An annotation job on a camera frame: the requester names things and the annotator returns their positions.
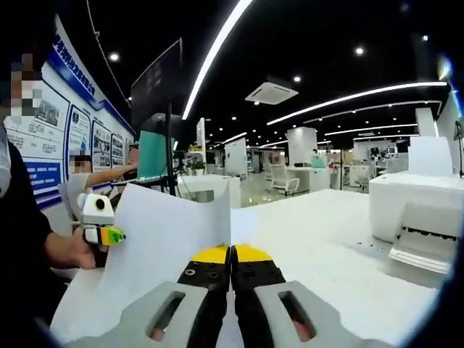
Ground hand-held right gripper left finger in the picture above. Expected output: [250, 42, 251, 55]
[64, 244, 232, 348]

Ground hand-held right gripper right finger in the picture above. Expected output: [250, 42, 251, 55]
[231, 244, 396, 348]

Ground stack of white printing papers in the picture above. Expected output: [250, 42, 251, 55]
[96, 177, 259, 316]

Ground person's left hand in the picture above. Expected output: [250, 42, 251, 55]
[67, 231, 99, 270]

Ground white table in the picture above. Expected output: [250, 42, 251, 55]
[49, 186, 450, 348]

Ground green board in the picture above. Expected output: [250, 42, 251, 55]
[137, 129, 175, 181]

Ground white chest-worn device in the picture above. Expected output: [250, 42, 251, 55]
[0, 125, 12, 199]

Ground white counter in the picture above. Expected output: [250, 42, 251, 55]
[176, 173, 242, 210]

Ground potted green plant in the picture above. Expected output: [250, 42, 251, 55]
[188, 159, 208, 177]

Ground white printer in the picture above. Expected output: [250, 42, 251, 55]
[368, 136, 464, 275]

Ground black screen on stand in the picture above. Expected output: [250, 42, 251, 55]
[130, 38, 184, 199]

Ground white office chair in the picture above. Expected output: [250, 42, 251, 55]
[270, 165, 302, 197]

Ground long ceiling light strip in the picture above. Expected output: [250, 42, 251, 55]
[181, 0, 254, 121]

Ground ceiling air conditioner vent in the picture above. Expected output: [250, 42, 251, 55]
[244, 81, 300, 107]

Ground black tablet on tripod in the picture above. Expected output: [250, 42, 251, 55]
[452, 119, 464, 179]

